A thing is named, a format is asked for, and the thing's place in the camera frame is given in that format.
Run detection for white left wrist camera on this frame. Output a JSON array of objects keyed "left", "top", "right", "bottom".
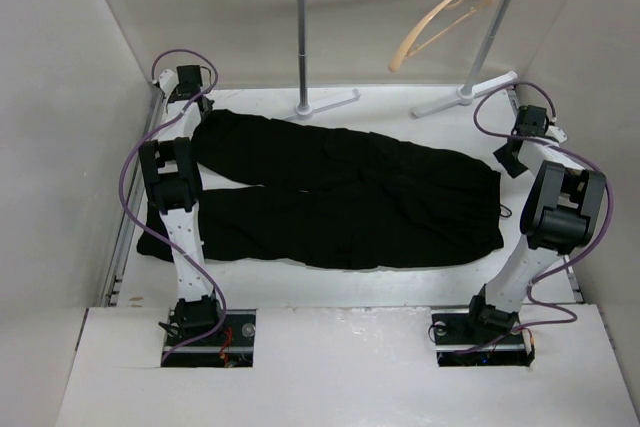
[{"left": 152, "top": 69, "right": 179, "bottom": 95}]

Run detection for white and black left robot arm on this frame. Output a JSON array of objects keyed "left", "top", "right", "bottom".
[{"left": 138, "top": 65, "right": 225, "bottom": 346}]

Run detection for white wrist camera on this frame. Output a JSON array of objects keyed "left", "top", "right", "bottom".
[
  {"left": 152, "top": 69, "right": 179, "bottom": 95},
  {"left": 545, "top": 121, "right": 568, "bottom": 145}
]

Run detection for black trousers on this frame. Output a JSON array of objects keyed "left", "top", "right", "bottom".
[{"left": 137, "top": 109, "right": 512, "bottom": 272}]

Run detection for white and silver clothes rack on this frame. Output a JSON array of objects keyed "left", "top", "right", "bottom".
[{"left": 284, "top": 0, "right": 537, "bottom": 123}]

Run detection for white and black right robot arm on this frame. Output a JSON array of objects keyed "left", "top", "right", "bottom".
[{"left": 463, "top": 105, "right": 607, "bottom": 343}]

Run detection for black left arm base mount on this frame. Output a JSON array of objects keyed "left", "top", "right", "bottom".
[{"left": 160, "top": 310, "right": 257, "bottom": 368}]

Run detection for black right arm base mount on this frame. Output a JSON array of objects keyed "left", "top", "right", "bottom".
[{"left": 428, "top": 309, "right": 536, "bottom": 367}]

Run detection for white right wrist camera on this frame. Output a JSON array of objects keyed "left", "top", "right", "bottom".
[{"left": 545, "top": 121, "right": 568, "bottom": 145}]

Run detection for beige plastic hanger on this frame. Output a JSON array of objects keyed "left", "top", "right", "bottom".
[{"left": 388, "top": 0, "right": 493, "bottom": 73}]

